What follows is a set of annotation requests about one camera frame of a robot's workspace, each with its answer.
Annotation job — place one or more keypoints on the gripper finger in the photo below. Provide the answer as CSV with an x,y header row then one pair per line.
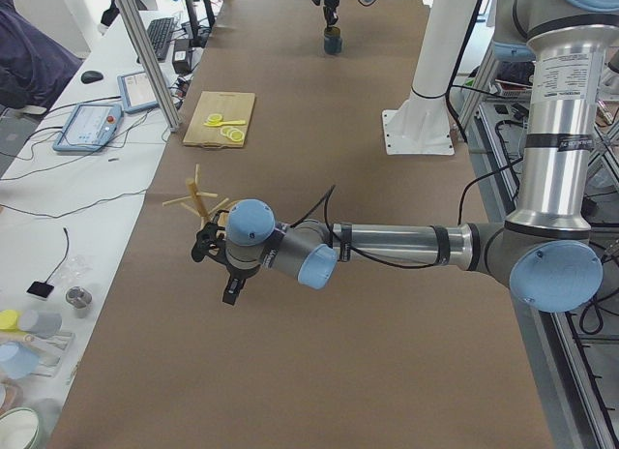
x,y
228,296
235,289
327,16
334,16

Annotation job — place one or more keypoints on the dark teal mug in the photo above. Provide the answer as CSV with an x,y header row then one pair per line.
x,y
332,41

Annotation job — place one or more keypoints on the wooden cup rack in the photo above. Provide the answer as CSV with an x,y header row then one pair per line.
x,y
194,202

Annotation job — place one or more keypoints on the small metal cup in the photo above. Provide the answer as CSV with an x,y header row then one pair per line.
x,y
80,299

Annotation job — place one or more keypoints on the grey plastic cup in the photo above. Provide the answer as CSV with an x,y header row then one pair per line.
x,y
41,324

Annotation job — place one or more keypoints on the yellow plastic cup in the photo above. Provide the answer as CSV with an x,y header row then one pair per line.
x,y
9,320

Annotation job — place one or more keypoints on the light blue cup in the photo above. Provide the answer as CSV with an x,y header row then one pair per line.
x,y
17,360

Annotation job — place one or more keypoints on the bamboo cutting board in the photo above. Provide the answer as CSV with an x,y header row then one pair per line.
x,y
232,106

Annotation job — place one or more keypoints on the lemon slice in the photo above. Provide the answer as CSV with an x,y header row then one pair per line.
x,y
226,130
236,135
214,119

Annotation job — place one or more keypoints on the black power adapter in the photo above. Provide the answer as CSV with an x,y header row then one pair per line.
x,y
182,56

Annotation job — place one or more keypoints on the black keyboard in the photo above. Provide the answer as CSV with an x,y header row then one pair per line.
x,y
159,32

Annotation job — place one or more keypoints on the small black square pad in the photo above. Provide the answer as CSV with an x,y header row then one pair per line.
x,y
39,289

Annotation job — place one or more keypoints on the far teach pendant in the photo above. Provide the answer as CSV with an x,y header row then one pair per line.
x,y
136,92

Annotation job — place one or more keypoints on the teach pendant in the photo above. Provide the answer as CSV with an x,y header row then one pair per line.
x,y
89,128
136,92

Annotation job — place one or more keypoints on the near teach pendant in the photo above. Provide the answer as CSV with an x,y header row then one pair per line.
x,y
89,128

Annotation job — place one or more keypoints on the black computer mouse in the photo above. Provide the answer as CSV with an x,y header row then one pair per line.
x,y
89,77

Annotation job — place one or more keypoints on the green white bowl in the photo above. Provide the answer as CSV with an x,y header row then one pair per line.
x,y
22,428

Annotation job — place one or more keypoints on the seated person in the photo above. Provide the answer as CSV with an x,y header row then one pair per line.
x,y
35,69

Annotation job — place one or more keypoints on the white camera pillar base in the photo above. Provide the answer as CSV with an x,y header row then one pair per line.
x,y
420,126

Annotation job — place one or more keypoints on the aluminium frame post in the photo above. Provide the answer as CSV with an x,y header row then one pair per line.
x,y
142,45

